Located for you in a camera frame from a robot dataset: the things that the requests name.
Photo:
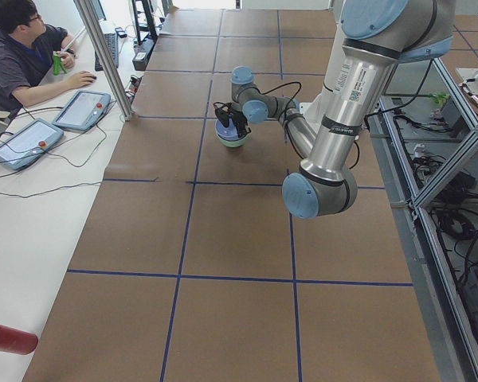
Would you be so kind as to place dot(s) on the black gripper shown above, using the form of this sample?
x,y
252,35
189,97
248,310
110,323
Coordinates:
x,y
240,122

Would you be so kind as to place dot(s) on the blue bowl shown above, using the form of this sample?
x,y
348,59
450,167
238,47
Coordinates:
x,y
228,133

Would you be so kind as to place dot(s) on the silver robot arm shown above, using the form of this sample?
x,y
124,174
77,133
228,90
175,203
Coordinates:
x,y
371,38

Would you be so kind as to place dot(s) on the green bowl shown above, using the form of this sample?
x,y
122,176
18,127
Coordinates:
x,y
234,143

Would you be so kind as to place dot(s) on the far blue teach pendant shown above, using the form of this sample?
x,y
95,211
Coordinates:
x,y
82,111

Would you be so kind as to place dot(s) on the blue teach pendant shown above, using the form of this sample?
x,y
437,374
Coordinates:
x,y
82,111
26,146

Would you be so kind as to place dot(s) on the near blue teach pendant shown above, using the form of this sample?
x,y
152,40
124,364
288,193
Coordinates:
x,y
26,146

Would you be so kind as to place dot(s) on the seated man in grey shirt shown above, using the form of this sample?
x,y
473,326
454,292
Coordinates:
x,y
27,45

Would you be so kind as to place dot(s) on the red cylinder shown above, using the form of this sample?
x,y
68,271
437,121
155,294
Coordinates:
x,y
17,341

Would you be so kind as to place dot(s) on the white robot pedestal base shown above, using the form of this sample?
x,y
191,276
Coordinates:
x,y
313,112

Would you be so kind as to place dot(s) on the aluminium frame post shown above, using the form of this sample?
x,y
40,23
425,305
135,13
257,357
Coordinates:
x,y
92,25

